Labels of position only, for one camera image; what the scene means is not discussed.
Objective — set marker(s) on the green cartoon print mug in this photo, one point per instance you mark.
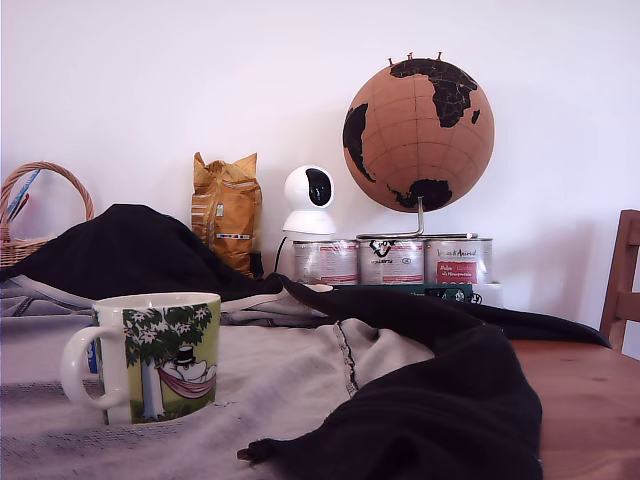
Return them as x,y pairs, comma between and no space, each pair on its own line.
165,360

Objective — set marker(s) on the yellow coffee bag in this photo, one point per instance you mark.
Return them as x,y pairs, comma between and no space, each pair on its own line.
227,220

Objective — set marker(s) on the silver tin with red label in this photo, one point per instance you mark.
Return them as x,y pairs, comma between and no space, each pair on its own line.
325,262

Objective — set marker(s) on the white plastic object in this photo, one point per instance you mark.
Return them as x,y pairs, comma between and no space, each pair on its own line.
320,288

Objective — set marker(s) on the silver tin with black logo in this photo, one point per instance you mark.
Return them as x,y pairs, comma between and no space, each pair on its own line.
392,262

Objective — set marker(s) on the dark green book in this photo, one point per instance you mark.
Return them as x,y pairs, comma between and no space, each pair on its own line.
400,290

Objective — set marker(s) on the metal globe stand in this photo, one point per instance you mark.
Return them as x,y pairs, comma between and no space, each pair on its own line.
421,217

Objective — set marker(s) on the cork globe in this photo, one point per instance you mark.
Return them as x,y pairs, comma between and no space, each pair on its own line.
415,145

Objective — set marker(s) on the silver tin with script label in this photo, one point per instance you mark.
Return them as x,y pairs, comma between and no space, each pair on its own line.
457,260

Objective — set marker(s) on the black hoodie with grey lining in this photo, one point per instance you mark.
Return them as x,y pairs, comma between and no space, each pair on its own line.
280,380

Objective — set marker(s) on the blue pen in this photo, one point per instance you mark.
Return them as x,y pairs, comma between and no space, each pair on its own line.
27,187

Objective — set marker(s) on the red and black pen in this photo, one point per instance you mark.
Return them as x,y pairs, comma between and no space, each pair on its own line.
20,206

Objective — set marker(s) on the wicker basket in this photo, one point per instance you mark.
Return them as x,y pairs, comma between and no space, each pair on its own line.
15,255

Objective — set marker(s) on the wooden chair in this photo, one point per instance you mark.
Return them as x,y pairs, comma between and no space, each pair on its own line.
622,300

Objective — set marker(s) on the white dome security camera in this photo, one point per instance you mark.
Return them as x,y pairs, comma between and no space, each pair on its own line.
300,192

